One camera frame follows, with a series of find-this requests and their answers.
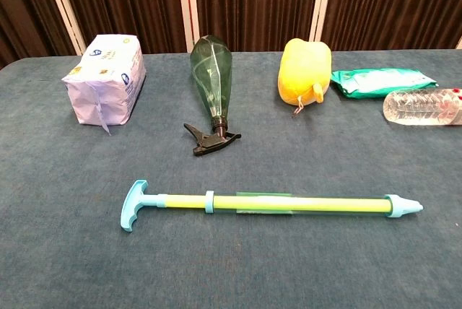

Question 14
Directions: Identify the blue yellow water pump toy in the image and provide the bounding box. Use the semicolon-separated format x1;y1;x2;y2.
120;179;392;234

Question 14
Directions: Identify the green spray bottle black trigger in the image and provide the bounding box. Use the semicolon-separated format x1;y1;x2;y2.
183;34;243;157

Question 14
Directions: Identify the yellow plush toy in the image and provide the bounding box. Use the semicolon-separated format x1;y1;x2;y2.
276;37;333;118

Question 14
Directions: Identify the white purple tissue pack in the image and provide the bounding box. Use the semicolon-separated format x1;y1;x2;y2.
61;33;147;135

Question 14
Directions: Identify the green wet wipes pack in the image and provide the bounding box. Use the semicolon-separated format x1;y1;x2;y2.
330;67;440;100

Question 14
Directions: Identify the clear plastic water bottle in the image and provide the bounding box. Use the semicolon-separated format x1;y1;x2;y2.
382;87;462;127

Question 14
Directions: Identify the white screen frame post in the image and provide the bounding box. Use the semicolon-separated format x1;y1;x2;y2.
308;0;338;52
175;0;201;54
40;0;87;57

